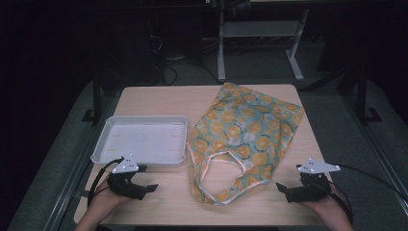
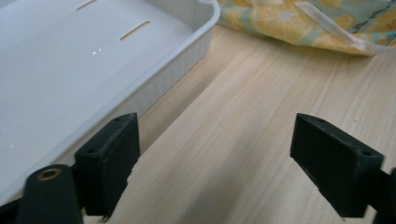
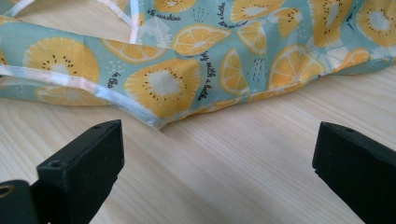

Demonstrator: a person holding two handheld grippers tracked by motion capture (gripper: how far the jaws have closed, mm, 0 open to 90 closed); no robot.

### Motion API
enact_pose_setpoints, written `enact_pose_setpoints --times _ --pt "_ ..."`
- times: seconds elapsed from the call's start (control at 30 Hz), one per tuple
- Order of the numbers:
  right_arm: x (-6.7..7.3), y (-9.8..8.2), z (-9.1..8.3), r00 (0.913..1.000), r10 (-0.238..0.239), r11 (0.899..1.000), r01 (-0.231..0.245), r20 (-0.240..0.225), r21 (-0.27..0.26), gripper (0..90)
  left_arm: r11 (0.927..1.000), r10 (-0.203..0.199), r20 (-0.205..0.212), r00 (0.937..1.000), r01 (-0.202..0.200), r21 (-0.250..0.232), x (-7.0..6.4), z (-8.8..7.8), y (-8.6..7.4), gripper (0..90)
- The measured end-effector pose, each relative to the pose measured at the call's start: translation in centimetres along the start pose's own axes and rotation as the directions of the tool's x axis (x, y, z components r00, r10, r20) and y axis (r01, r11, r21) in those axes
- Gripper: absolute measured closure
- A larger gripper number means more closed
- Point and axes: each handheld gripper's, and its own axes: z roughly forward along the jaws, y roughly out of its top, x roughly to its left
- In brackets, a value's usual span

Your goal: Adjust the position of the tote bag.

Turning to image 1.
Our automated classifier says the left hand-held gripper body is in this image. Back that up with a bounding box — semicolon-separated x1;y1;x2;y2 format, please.
107;153;148;200

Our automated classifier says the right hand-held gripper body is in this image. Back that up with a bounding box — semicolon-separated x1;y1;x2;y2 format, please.
286;157;342;204

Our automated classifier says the white plastic tray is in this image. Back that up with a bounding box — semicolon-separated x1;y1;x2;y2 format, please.
90;115;190;167

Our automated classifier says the floral cloth bag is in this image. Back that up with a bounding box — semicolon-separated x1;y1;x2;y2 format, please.
186;81;305;206

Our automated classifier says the person's left hand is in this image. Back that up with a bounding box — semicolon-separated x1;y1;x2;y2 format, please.
88;179;133;222

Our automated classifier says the person's right hand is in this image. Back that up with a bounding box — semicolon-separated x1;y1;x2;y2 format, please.
301;189;352;222

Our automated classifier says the black metal stand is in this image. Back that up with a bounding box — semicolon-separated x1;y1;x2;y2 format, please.
354;66;383;124
81;71;104;126

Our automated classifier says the white metal stand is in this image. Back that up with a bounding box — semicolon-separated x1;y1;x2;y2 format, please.
217;8;311;82

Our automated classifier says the metal floor rail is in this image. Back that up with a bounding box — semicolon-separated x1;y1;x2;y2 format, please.
42;95;119;231
340;94;408;216

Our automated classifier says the right hand-held gripper cable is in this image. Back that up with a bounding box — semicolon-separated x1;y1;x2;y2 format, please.
330;164;408;225

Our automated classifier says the tangle of floor cables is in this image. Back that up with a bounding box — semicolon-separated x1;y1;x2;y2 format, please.
148;33;222;87

